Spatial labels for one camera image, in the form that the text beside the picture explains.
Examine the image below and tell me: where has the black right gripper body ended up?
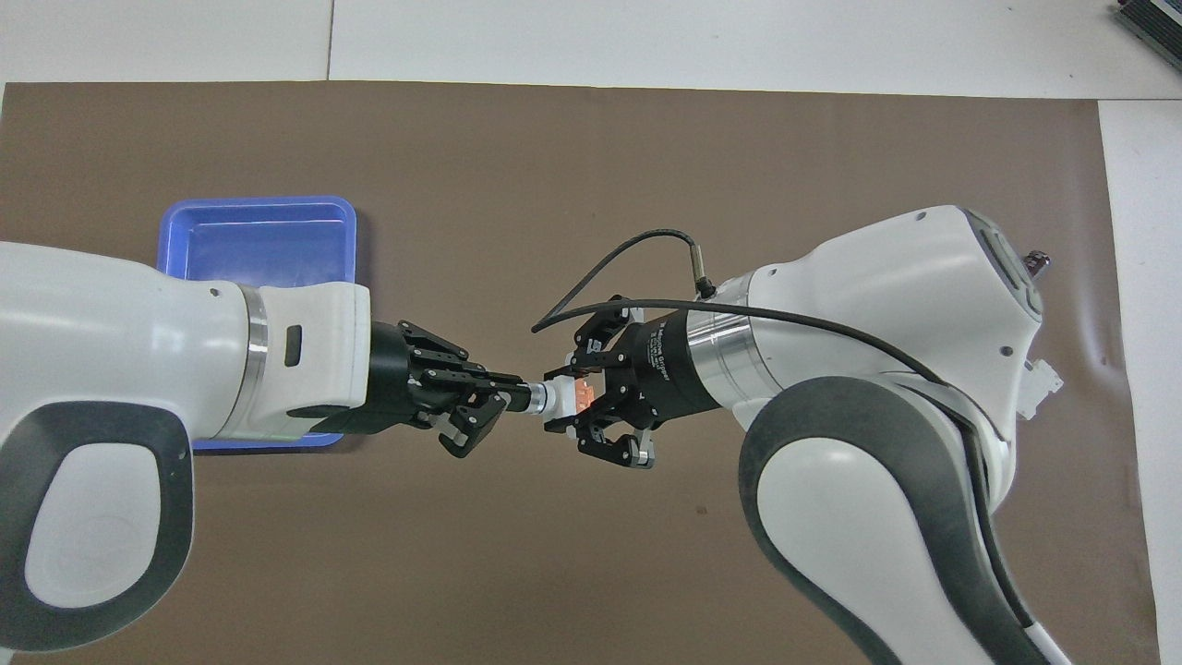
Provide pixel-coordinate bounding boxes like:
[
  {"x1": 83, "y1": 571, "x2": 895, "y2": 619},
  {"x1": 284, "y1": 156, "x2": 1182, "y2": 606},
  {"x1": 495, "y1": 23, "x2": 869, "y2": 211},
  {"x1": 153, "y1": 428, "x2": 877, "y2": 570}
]
[{"x1": 627, "y1": 308, "x2": 729, "y2": 432}]

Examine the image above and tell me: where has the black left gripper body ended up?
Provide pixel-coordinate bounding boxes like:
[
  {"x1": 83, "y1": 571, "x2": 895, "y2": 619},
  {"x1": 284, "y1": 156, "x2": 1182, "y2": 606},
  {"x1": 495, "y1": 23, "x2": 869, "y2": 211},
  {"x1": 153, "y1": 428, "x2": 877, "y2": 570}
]
[{"x1": 368, "y1": 320, "x2": 433, "y2": 436}]

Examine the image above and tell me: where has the selector switch with orange block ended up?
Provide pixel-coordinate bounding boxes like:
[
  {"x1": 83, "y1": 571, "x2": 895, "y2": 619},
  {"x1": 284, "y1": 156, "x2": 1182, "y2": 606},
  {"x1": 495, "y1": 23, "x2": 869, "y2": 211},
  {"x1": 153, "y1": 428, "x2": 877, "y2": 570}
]
[{"x1": 515, "y1": 373, "x2": 597, "y2": 433}]

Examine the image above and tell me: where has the brown table mat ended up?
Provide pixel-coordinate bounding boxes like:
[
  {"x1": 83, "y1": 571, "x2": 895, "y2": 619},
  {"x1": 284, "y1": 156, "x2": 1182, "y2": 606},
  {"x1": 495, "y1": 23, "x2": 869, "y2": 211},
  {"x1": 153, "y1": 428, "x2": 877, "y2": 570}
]
[{"x1": 0, "y1": 81, "x2": 1162, "y2": 665}]

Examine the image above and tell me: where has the blue plastic tray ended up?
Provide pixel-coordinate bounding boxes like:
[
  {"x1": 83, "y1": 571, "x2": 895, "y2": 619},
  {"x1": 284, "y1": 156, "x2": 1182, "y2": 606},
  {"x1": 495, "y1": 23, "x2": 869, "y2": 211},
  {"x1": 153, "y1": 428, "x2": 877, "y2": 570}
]
[{"x1": 156, "y1": 195, "x2": 358, "y2": 452}]

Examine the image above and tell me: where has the white circuit breaker red lever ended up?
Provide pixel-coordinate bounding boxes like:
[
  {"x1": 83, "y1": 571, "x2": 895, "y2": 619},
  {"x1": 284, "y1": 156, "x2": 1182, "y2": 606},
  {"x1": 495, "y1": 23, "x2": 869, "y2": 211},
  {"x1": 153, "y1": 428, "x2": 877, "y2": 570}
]
[{"x1": 1019, "y1": 357, "x2": 1065, "y2": 423}]

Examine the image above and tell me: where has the grey finned metal device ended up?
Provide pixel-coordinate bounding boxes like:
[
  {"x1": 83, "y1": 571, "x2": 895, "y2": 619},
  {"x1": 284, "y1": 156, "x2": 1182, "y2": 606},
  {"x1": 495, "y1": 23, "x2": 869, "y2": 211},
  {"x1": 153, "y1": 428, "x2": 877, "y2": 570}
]
[{"x1": 1112, "y1": 0, "x2": 1182, "y2": 62}]

